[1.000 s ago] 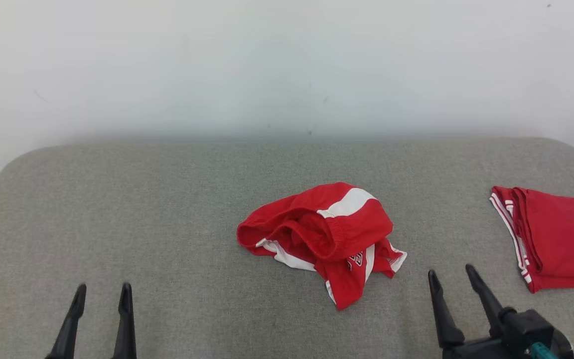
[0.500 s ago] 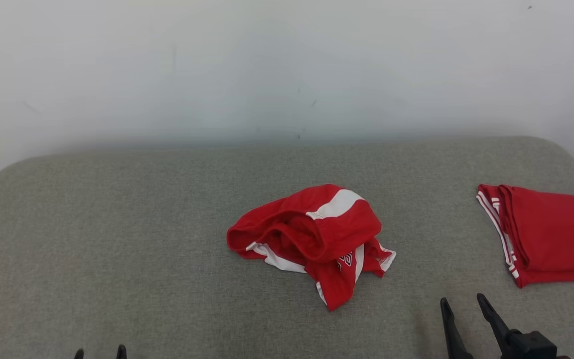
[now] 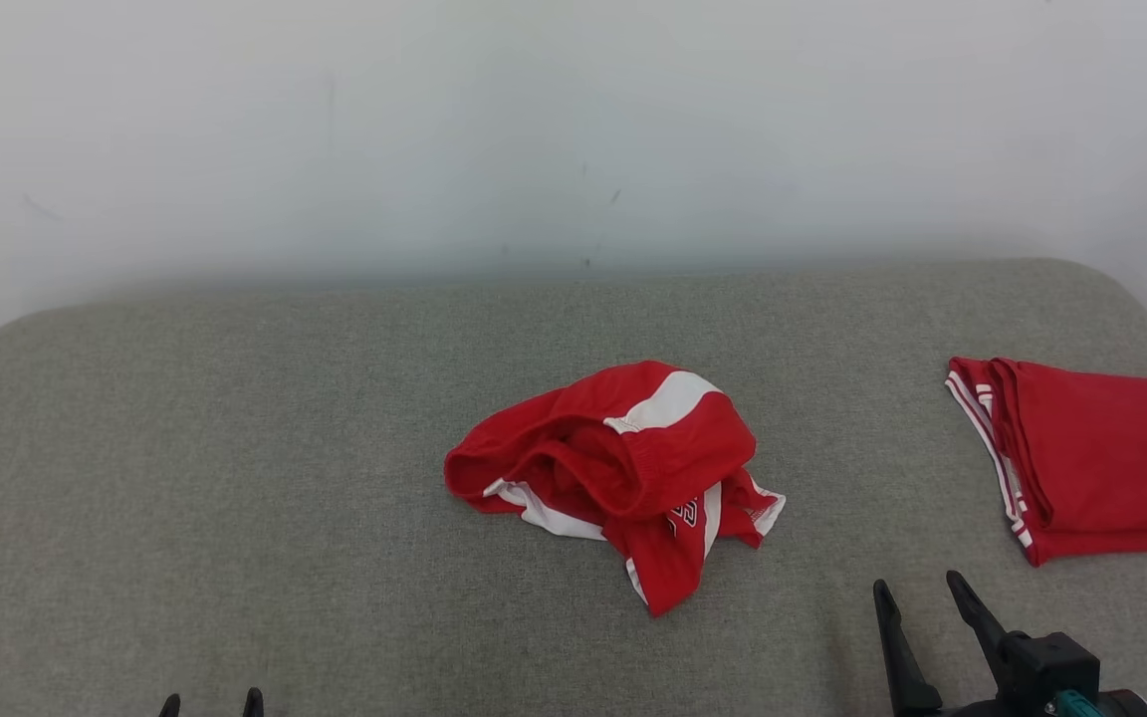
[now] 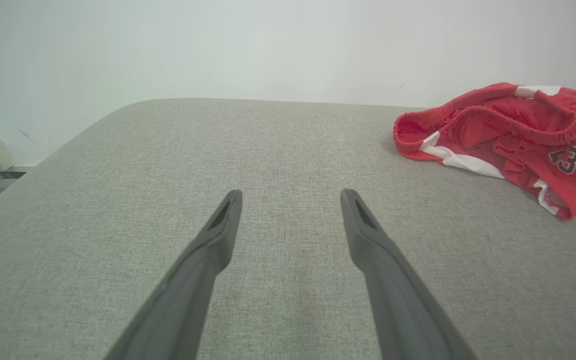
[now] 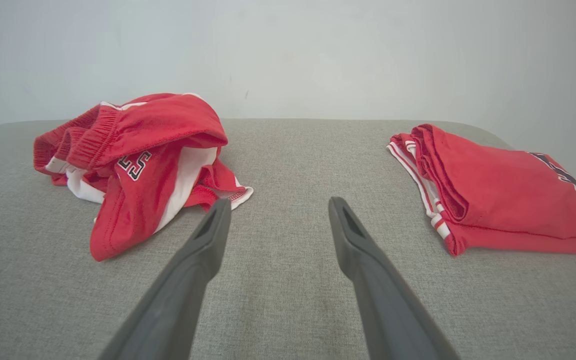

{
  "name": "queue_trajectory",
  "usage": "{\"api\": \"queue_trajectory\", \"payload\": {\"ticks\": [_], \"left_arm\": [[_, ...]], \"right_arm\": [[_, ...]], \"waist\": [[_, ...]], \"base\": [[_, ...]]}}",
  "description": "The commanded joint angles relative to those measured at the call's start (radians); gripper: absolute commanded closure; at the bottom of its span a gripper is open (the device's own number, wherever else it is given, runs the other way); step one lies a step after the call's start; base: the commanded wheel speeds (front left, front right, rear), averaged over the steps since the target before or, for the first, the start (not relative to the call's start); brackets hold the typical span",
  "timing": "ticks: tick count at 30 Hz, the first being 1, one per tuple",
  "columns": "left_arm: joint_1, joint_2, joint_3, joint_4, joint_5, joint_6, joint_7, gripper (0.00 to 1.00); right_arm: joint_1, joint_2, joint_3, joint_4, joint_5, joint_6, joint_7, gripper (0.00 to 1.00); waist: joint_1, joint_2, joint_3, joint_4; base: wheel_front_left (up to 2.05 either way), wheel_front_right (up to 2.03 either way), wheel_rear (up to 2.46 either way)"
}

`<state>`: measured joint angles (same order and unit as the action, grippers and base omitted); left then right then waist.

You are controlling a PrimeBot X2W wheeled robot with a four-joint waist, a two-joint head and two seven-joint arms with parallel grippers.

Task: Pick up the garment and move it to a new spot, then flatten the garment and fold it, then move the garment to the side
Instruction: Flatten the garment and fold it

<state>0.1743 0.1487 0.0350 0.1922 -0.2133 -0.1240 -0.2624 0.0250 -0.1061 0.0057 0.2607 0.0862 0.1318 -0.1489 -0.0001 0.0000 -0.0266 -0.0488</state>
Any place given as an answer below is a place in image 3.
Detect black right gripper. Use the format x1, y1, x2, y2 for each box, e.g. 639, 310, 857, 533
871, 569, 1147, 717

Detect red basketball jersey black number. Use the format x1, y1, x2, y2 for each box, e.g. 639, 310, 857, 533
944, 356, 1147, 569

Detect red white basketball shorts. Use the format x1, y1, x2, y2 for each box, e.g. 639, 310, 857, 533
443, 359, 788, 619

